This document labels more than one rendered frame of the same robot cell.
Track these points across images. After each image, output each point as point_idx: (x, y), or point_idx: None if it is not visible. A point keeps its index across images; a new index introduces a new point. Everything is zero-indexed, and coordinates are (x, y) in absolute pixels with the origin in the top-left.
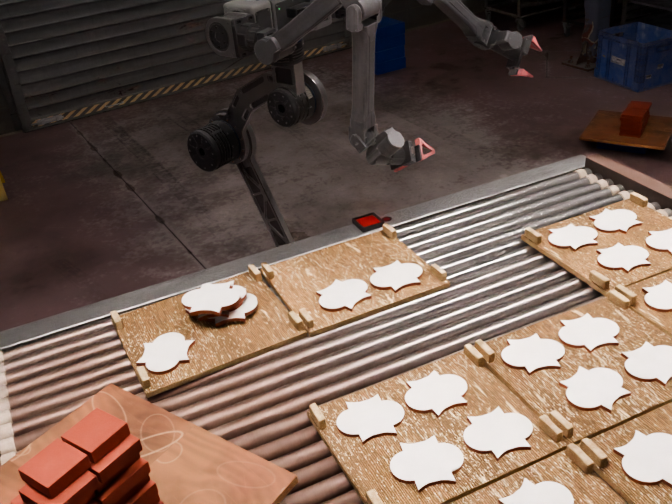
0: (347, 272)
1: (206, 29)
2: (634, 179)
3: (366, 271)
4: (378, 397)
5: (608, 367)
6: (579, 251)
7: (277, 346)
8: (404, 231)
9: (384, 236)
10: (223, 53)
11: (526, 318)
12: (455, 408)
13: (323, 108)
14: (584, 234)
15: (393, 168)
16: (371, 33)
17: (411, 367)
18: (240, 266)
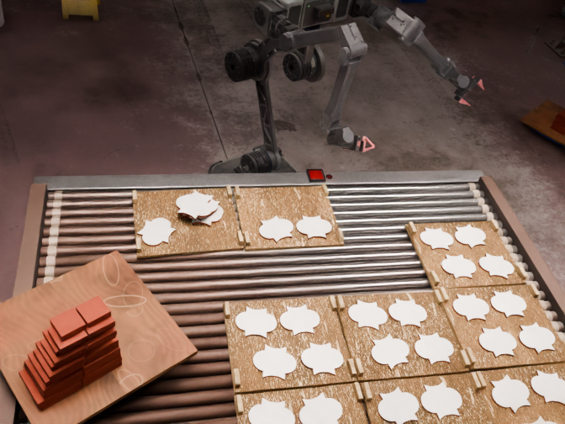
0: (285, 212)
1: (253, 7)
2: (500, 208)
3: (298, 215)
4: (266, 310)
5: (406, 340)
6: (435, 251)
7: (223, 251)
8: (335, 191)
9: (320, 192)
10: (259, 28)
11: (378, 287)
12: (306, 333)
13: (319, 76)
14: (444, 240)
15: (343, 148)
16: (353, 67)
17: (295, 294)
18: (223, 180)
